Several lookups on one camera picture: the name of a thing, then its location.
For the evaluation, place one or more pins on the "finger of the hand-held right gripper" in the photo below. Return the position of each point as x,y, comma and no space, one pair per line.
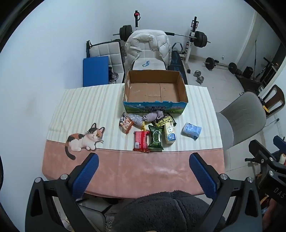
279,144
259,151

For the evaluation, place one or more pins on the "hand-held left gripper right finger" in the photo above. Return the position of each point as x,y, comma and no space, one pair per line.
203,176

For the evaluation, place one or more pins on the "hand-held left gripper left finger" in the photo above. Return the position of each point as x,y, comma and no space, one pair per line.
86,176

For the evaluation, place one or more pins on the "blue tissue packet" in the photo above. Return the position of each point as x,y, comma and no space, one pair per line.
191,130

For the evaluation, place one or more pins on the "yellow tissue packet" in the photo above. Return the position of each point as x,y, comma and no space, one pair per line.
169,133

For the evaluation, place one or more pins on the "green wipe packet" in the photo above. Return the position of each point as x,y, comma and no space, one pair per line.
156,138

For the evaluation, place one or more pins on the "red packet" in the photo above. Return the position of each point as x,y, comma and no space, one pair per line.
140,140

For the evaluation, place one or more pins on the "cartoon snack packet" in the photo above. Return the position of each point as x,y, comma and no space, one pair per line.
126,123

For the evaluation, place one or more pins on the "black shoe wipe packet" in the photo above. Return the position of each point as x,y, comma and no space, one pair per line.
164,121

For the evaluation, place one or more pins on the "silver and yellow scrubber sponge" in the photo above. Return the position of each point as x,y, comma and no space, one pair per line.
135,118

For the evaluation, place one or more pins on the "purple cloth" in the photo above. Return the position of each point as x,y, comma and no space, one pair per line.
152,116

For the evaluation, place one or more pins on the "cardboard box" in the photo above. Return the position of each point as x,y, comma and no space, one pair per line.
154,91

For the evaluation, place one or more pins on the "grey shell chair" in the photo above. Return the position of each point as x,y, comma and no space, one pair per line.
243,113

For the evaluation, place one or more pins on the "wooden chair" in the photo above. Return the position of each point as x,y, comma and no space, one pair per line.
278,96

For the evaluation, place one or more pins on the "dark fluffy garment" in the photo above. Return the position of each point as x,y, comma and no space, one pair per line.
160,212

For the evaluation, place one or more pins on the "small black box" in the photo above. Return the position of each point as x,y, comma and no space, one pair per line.
247,72

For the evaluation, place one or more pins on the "chrome dumbbell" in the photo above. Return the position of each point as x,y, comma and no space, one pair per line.
197,73
200,79

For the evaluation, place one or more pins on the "small barbell with black plates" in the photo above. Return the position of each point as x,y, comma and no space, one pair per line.
210,63

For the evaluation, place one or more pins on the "blue board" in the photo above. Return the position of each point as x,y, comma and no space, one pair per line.
95,71

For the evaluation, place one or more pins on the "black weight bench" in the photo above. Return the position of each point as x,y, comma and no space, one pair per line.
176,62

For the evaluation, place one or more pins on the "white padded chair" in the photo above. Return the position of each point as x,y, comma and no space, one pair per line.
156,63

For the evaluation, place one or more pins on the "small blue wrapper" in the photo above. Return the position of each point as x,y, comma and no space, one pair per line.
146,63

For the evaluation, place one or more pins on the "white quilted chair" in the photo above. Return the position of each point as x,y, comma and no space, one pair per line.
102,50

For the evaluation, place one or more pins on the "white puffer jacket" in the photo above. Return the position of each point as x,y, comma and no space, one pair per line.
160,42

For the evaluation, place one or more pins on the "white barbell rack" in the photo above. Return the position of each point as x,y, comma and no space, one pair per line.
192,26

